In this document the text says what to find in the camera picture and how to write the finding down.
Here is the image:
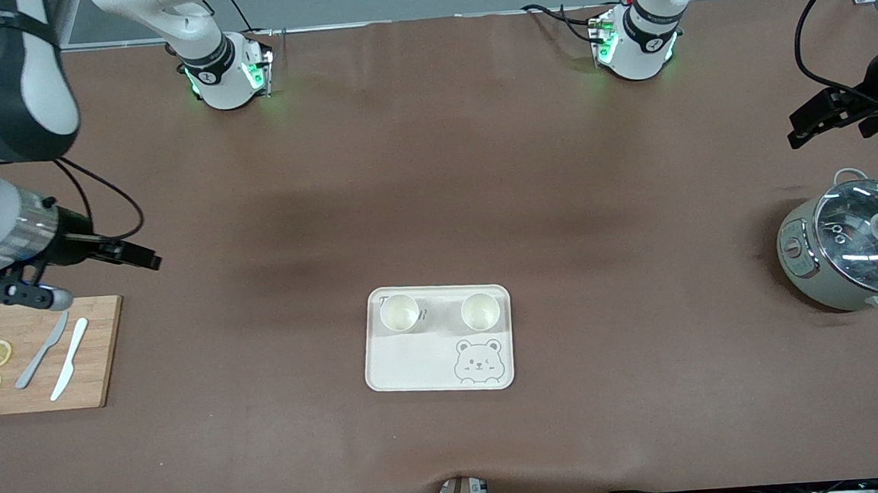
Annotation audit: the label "cream bear print tray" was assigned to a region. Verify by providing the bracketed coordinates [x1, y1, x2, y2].
[360, 279, 516, 398]

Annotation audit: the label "bamboo cutting board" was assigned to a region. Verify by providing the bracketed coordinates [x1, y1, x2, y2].
[0, 295, 129, 415]

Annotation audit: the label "glass pot lid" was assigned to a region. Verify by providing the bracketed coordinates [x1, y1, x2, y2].
[813, 178, 878, 279]

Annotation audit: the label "white plastic knife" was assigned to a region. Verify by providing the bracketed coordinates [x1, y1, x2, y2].
[46, 317, 93, 401]

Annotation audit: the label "grey plastic knife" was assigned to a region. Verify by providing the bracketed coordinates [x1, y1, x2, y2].
[11, 311, 74, 390]

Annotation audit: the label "grey-green electric cooking pot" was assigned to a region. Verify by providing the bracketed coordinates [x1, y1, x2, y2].
[773, 167, 878, 324]

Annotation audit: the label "green lit right base panel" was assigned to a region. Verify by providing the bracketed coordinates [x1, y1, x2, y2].
[243, 49, 277, 100]

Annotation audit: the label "brown table mat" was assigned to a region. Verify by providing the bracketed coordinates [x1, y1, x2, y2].
[0, 0, 878, 493]

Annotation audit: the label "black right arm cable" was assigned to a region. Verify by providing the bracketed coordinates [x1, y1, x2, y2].
[52, 153, 147, 246]

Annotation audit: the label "black right base cable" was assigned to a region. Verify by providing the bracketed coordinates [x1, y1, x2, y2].
[221, 0, 256, 37]

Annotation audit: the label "black left base cables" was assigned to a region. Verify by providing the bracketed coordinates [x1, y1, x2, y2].
[521, 0, 604, 49]

